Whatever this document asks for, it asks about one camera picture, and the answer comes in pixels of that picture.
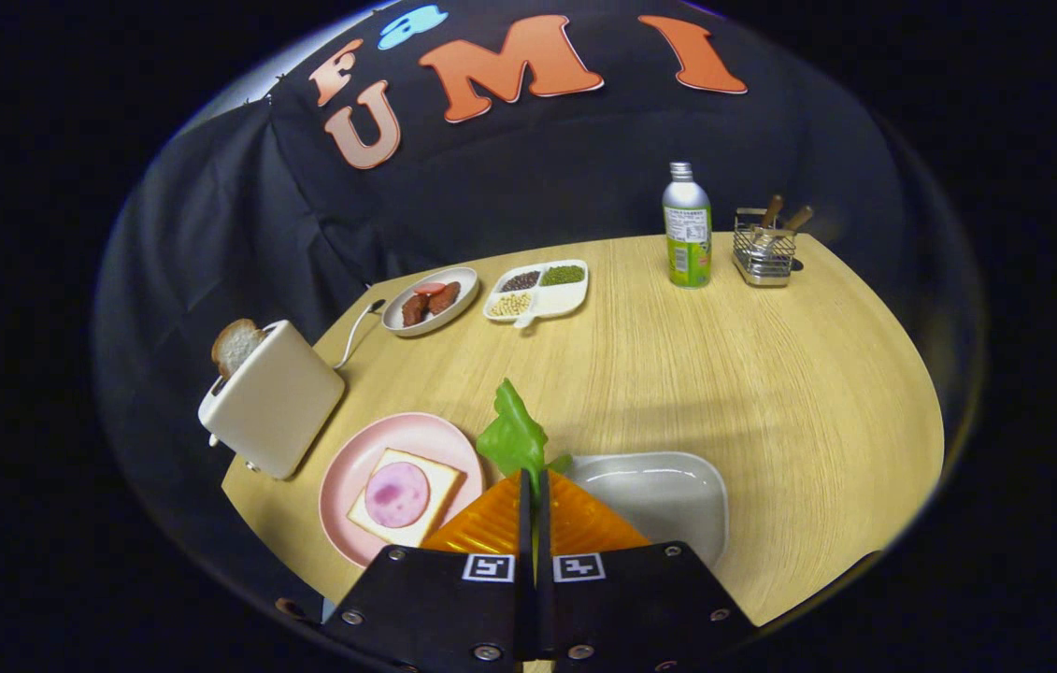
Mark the pink round ham slice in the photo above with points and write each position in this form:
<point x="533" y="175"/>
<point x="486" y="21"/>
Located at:
<point x="397" y="494"/>

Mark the white divided dish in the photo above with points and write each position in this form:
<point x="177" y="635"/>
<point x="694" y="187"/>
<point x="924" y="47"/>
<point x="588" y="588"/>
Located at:
<point x="561" y="297"/>

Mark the pile of dark red beans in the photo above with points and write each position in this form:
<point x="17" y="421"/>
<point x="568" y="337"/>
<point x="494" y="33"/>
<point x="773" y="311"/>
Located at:
<point x="521" y="280"/>

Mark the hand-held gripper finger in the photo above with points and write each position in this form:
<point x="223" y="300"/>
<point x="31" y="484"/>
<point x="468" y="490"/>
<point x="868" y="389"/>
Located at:
<point x="544" y="561"/>
<point x="524" y="561"/>

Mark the red sausage slice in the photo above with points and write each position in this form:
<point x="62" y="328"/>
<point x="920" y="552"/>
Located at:
<point x="428" y="288"/>

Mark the toasted bread slice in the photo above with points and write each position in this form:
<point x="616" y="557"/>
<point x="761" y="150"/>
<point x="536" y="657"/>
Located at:
<point x="236" y="344"/>

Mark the white rectangular plate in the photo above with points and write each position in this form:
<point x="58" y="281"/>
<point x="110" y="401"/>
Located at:
<point x="659" y="495"/>

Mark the black backdrop cloth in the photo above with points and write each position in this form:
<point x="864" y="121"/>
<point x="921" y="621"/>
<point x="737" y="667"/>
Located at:
<point x="528" y="178"/>

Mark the green lettuce leaf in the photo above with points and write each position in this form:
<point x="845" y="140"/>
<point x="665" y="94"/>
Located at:
<point x="514" y="435"/>

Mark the pile of green mung beans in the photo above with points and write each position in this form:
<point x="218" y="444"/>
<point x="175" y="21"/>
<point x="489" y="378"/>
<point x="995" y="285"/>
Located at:
<point x="563" y="275"/>

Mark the brown meat piece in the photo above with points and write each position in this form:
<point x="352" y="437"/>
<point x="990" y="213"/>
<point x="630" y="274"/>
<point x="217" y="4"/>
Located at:
<point x="444" y="299"/>
<point x="414" y="310"/>

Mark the white sandwich bread slice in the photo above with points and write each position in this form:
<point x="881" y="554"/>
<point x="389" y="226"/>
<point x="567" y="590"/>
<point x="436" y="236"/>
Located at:
<point x="378" y="522"/>

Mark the pink round plate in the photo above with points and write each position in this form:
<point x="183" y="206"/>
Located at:
<point x="350" y="477"/>

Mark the green and white drink bottle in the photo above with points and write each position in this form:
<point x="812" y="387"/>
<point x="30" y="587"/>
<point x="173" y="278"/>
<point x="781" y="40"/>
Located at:
<point x="687" y="234"/>

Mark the white oval plate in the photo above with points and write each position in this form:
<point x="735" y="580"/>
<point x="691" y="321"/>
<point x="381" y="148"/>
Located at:
<point x="397" y="318"/>

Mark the cream white toaster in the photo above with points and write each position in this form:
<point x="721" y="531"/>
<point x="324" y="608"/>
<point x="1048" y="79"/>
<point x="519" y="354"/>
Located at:
<point x="276" y="402"/>

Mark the pile of yellow soybeans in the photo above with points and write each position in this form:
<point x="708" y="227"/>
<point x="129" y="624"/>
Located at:
<point x="511" y="304"/>

